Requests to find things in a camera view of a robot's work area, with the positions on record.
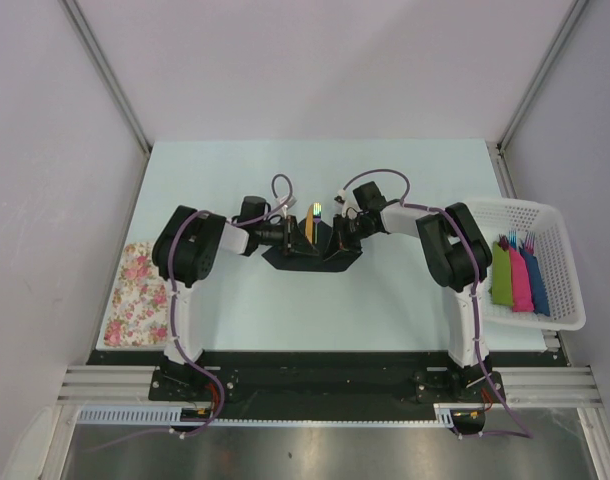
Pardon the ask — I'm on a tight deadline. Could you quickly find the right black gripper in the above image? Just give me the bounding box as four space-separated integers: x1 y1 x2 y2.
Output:
323 214 376 263

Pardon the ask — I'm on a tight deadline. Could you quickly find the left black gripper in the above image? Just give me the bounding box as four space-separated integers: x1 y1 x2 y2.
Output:
255 215 319 258

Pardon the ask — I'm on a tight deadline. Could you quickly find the gold knife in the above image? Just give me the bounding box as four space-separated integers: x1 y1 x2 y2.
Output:
305 204 315 245

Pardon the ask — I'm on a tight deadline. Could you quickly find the black paper napkin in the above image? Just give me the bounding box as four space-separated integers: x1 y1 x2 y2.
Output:
262 220 362 273

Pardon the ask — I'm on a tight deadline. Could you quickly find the iridescent rainbow fork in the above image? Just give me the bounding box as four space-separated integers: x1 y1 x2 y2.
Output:
312 202 322 237

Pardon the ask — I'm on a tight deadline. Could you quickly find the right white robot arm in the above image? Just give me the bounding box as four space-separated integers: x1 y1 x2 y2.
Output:
323 182 492 401

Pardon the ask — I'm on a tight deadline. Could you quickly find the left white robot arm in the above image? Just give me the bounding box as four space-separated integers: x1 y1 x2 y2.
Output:
152 196 320 400

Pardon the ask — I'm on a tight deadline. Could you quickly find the green napkin roll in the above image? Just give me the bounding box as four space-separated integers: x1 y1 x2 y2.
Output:
490 243 514 307

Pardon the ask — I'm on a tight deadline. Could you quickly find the pink napkin roll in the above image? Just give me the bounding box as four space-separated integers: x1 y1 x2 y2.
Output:
500 236 534 313

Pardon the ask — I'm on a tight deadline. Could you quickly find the blue napkin roll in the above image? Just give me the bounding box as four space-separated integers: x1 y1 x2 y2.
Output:
519 231 550 317

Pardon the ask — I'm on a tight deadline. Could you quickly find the white plastic basket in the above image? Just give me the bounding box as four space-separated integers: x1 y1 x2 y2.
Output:
465 198 586 331

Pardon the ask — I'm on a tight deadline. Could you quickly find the floral cloth mat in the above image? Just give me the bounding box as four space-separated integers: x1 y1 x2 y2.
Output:
101 241 168 349

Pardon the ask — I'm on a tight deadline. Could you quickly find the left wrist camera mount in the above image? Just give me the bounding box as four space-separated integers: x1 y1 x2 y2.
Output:
277 196 297 218

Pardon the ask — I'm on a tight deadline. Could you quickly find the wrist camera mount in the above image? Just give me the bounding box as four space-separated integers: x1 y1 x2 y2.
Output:
334 189 356 217
277 196 297 218

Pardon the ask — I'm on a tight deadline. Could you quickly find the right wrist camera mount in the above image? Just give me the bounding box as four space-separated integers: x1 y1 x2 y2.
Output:
334 189 356 217

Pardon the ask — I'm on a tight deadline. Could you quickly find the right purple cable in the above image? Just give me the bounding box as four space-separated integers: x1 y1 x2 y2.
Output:
340 169 534 440

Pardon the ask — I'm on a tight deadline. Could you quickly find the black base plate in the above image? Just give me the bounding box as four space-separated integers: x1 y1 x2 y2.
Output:
87 350 567 422

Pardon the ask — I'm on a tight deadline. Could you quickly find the white cable duct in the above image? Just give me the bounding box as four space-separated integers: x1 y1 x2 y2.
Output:
78 405 454 428

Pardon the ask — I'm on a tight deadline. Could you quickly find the aluminium rail frame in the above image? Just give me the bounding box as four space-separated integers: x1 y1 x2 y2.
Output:
58 366 603 408

